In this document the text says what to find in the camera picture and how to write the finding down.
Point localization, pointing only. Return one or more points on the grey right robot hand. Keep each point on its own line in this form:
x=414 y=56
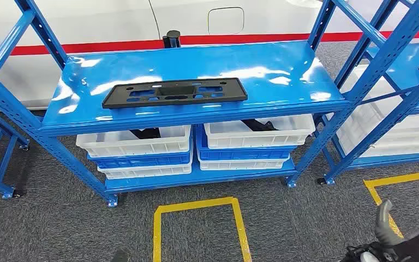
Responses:
x=383 y=224

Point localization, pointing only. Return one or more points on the black plastic plate bracket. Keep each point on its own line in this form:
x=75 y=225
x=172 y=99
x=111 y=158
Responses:
x=175 y=90

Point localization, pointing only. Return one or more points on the white plastic crate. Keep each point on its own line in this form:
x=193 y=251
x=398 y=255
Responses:
x=249 y=139
x=368 y=115
x=141 y=171
x=141 y=144
x=412 y=144
x=242 y=165

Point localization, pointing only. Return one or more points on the blue plastic crate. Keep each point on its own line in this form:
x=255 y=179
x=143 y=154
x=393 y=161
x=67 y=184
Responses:
x=141 y=161
x=245 y=154

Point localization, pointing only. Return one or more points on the white car body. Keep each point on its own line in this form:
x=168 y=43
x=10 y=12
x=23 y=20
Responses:
x=104 y=21

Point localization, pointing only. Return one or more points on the black stanchion post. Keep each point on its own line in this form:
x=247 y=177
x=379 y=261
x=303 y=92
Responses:
x=173 y=38

